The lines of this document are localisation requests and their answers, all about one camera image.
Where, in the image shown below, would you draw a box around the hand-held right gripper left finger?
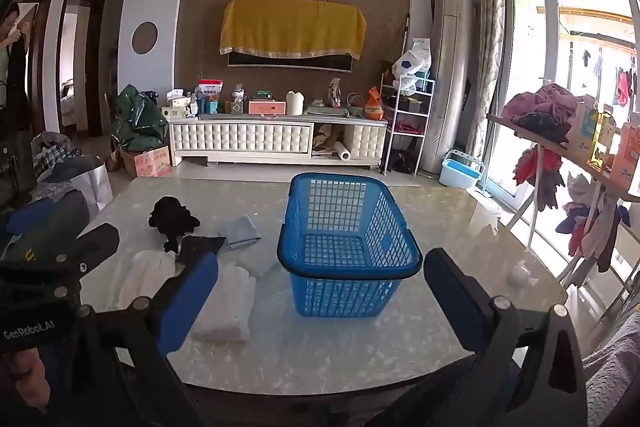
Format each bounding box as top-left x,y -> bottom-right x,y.
54,237 -> 237,427

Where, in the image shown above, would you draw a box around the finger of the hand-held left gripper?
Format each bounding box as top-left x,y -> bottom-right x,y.
65,223 -> 121,276

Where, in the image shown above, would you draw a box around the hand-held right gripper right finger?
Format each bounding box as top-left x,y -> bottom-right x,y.
424,248 -> 593,427

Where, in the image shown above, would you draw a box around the white towel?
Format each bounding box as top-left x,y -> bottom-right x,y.
192,264 -> 256,344
117,249 -> 177,313

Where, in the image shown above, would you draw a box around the blue-grey cloth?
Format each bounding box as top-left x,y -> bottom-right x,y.
218,216 -> 264,251

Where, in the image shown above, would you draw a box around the black plush toy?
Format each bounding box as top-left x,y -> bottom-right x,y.
148,196 -> 201,254

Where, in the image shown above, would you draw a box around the blue plastic basket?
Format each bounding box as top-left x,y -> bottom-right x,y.
277,172 -> 424,319

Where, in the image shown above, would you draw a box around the person's left hand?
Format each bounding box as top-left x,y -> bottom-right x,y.
0,349 -> 51,427

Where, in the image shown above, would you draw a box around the white paper bag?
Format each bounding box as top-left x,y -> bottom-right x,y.
69,164 -> 114,214

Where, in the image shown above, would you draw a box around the pink printed cardboard box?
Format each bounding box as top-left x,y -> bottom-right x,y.
121,147 -> 171,179

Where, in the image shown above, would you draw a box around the plaid bag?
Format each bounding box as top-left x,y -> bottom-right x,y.
31,131 -> 81,180

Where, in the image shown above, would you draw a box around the light blue plastic tub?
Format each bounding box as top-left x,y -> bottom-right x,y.
438,149 -> 486,189

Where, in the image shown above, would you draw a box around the green plastic bag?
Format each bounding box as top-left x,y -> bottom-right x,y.
114,85 -> 170,154

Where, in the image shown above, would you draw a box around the white tissue box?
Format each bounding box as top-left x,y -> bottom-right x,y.
160,90 -> 194,118

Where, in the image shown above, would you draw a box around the white tufted TV cabinet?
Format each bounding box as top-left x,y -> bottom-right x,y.
167,114 -> 389,171

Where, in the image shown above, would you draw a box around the grey blanket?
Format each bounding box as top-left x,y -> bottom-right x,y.
581,304 -> 640,427

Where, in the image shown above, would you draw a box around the white metal shelf rack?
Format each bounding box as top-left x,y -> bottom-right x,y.
379,72 -> 436,176

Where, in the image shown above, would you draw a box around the wooden clothes rack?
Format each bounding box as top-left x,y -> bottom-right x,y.
487,112 -> 640,308

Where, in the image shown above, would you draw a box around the red and white snack box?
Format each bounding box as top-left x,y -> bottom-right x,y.
197,79 -> 225,101

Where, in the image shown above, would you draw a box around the pink storage box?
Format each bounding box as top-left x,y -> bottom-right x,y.
248,99 -> 288,116

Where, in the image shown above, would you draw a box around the orange bag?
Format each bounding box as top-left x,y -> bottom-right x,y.
366,86 -> 385,121

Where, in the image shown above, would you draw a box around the pink cloth pile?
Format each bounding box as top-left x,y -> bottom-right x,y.
501,82 -> 583,144

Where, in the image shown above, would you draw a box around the standing air conditioner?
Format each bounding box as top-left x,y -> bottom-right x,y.
419,0 -> 476,176

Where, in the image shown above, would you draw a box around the row of colourful cartons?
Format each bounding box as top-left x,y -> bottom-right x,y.
566,96 -> 640,198

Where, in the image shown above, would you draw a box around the white plastic bags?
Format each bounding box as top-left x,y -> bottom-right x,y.
392,37 -> 432,96

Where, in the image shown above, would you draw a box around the patterned curtain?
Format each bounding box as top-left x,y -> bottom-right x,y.
467,0 -> 507,168

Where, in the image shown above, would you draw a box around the yellow cover cloth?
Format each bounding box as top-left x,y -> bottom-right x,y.
219,0 -> 368,62

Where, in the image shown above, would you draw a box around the round brown wall ornament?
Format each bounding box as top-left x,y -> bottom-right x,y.
131,21 -> 159,56

